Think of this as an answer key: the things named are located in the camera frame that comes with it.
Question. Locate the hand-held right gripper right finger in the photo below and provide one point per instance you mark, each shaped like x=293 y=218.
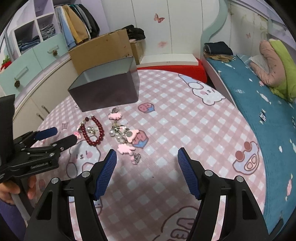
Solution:
x=188 y=176

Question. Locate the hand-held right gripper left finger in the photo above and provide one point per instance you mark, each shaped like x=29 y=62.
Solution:
x=106 y=176

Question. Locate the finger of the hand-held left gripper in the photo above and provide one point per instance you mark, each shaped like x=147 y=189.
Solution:
x=46 y=133
x=67 y=141

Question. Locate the pink bow charm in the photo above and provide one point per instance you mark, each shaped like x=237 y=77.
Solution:
x=77 y=134

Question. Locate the dark metal box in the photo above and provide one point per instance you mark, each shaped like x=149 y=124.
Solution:
x=104 y=92

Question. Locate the person's left forearm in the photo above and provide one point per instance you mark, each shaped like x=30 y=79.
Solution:
x=9 y=217

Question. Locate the person's left hand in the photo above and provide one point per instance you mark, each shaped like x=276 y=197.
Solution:
x=9 y=191

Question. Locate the cream curved cabinet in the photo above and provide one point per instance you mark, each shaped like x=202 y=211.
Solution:
x=46 y=92

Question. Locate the teal drawer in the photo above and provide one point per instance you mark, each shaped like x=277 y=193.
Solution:
x=23 y=76
x=46 y=54

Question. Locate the pink checked tablecloth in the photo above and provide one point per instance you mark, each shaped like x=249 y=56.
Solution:
x=173 y=115

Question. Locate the red plush toy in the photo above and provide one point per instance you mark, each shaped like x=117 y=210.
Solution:
x=5 y=64

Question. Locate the folded blue jeans stack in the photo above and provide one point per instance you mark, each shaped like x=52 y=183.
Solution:
x=29 y=44

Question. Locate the teal printed bed sheet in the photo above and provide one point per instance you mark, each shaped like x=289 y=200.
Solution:
x=254 y=104

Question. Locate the large cardboard box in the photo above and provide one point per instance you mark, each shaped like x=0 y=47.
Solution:
x=99 y=48

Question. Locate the folded grey jeans stack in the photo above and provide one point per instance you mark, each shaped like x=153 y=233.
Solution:
x=47 y=31

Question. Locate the light blue hanging shirt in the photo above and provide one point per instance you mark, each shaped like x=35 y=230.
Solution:
x=68 y=32

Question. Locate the red cushion stool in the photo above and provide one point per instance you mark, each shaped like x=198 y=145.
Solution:
x=194 y=69

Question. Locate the tan hanging jacket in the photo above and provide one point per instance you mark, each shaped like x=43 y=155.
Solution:
x=77 y=25

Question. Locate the small cardboard box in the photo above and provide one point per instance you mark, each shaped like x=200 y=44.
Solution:
x=136 y=51

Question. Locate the white board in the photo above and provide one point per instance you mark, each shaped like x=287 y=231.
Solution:
x=168 y=59

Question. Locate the purple shelf unit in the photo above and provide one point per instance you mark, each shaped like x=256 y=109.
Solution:
x=34 y=14

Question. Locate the black hanging jacket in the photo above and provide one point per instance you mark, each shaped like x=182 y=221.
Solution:
x=91 y=20

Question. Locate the folded tan cloth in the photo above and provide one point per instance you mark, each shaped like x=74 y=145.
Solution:
x=219 y=58

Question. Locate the black clothes pile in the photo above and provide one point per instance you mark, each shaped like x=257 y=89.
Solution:
x=136 y=32

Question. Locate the folded black clothes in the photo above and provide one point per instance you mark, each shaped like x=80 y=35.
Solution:
x=218 y=47

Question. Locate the pale pink butterfly sticker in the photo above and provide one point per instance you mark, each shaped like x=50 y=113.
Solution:
x=163 y=43

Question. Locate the white pillow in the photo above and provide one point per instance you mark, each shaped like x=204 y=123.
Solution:
x=260 y=61

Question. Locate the pink and green pillow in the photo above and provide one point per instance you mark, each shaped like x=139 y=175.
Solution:
x=286 y=69

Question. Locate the white panel wardrobe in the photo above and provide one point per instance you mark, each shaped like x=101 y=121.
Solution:
x=185 y=27

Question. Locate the small butterfly sticker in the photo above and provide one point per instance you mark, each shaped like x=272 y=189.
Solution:
x=248 y=35

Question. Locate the teal bunk bed frame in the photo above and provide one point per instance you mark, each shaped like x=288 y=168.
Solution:
x=211 y=25

